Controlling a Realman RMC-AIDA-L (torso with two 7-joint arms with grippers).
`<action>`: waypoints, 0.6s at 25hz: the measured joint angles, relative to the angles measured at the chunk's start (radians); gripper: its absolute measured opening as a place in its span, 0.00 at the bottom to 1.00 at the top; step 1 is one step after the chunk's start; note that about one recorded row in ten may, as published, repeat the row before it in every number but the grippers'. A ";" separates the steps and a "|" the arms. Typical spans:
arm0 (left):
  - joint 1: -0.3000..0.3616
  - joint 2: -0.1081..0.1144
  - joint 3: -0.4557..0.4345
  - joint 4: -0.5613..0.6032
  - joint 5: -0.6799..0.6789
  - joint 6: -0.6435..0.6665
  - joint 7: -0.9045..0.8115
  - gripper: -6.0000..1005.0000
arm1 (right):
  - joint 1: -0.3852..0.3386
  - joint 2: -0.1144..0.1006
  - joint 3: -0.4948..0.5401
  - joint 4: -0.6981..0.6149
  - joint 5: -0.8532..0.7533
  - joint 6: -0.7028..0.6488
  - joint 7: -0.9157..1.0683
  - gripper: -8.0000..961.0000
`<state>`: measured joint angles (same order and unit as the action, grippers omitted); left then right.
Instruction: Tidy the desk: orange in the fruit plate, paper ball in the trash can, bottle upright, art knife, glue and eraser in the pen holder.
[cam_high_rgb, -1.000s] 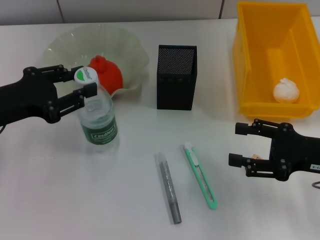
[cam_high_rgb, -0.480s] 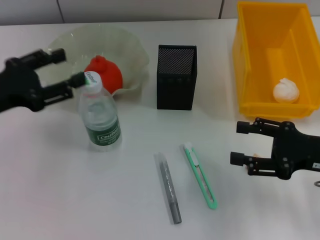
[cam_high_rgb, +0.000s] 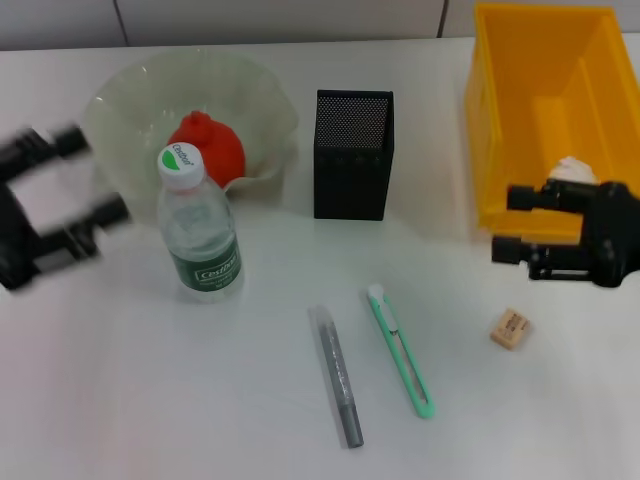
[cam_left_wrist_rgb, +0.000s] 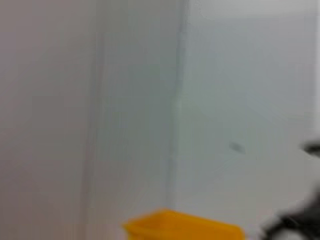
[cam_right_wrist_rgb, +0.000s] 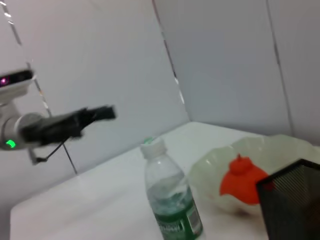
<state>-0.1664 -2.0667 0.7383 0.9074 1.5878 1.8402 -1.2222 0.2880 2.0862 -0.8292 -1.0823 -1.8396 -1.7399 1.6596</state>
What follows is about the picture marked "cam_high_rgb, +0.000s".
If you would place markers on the yellow plastic bin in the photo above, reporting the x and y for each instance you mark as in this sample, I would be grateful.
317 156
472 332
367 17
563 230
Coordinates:
530 100

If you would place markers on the clear green-label water bottle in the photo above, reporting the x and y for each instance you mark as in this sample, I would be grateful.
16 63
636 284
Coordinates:
202 240

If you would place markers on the mint green utility knife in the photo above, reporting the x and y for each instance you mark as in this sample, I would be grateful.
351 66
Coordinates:
400 345

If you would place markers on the black mesh pen holder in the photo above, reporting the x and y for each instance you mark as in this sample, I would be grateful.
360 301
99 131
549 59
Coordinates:
350 175

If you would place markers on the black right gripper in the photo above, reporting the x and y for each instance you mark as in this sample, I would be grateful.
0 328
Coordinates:
612 235

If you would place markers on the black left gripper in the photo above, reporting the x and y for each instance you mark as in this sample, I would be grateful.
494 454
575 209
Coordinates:
15 250

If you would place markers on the grey marker pen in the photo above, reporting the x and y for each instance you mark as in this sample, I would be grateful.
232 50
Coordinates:
337 370

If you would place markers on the green glass fruit plate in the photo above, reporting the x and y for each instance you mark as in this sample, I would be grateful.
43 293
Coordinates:
130 100

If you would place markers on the white paper ball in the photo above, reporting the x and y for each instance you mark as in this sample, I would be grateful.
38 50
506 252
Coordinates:
572 171

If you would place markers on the small beige eraser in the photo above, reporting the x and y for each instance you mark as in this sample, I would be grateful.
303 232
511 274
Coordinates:
510 330

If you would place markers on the orange toy fruit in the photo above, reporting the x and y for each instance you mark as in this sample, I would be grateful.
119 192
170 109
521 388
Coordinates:
222 150

